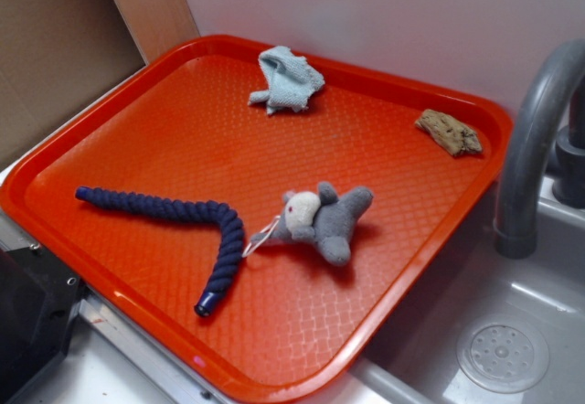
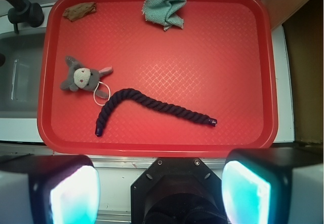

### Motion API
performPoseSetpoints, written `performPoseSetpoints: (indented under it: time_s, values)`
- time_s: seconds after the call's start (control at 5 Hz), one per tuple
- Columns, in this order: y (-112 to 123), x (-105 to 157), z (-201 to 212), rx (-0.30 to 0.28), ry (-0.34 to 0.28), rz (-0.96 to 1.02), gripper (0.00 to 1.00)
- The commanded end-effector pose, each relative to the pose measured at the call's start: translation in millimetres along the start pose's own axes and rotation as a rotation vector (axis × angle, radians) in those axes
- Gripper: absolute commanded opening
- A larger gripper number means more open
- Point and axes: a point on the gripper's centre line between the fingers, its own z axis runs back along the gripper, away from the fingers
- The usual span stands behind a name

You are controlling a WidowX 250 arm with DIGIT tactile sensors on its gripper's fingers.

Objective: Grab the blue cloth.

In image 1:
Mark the orange plastic tray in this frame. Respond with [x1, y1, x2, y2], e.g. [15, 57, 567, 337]
[1, 36, 512, 403]

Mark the grey toy faucet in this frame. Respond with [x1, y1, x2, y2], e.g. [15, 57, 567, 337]
[494, 38, 584, 259]

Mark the light blue cloth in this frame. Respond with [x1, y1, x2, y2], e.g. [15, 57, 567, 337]
[248, 46, 325, 115]

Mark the brown cardboard panel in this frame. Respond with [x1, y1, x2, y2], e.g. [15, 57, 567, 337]
[1, 0, 199, 167]

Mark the grey toy sink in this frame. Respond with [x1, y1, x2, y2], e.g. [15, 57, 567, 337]
[351, 178, 584, 403]

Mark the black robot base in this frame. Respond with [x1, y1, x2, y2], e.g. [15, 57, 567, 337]
[1, 245, 85, 403]

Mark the grey plush dolphin toy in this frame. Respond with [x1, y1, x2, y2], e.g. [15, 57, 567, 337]
[243, 182, 374, 267]

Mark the dark blue braided rope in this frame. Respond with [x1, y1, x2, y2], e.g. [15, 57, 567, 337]
[74, 186, 246, 318]

